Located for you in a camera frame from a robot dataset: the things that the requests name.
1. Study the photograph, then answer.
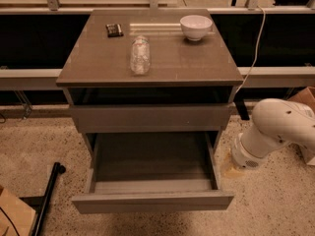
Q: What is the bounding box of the grey drawer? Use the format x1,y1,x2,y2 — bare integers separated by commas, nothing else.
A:
72,132,234,213
69,105,230,133

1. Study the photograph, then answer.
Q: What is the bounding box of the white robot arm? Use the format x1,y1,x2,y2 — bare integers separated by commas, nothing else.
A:
221,98,315,178

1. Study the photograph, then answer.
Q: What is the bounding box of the grey drawer cabinet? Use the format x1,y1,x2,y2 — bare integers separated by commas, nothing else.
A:
56,9,242,149

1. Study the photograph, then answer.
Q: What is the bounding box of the grey top drawer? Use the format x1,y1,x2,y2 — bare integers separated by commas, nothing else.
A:
69,105,230,133

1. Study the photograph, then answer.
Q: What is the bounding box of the brown cardboard box right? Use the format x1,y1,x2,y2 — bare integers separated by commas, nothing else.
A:
289,87,315,166

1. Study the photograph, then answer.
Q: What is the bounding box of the brown cardboard box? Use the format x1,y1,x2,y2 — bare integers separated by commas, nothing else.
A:
289,87,315,166
0,186,35,236

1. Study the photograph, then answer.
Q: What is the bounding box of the white ceramic bowl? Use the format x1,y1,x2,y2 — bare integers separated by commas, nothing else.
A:
180,15,213,41

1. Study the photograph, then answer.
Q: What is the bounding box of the clear plastic water bottle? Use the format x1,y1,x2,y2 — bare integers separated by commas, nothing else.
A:
130,35,151,75

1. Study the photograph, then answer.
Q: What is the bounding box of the small black snack pack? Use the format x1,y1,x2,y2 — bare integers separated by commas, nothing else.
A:
105,24,124,37

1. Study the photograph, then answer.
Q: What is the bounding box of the black metal stand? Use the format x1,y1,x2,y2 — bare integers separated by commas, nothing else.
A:
21,162,66,236

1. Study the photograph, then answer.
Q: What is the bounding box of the brown cardboard box left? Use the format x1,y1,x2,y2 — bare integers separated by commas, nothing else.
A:
0,186,35,236

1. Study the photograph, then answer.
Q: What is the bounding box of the white power cable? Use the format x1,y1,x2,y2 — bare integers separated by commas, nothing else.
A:
233,4,266,96

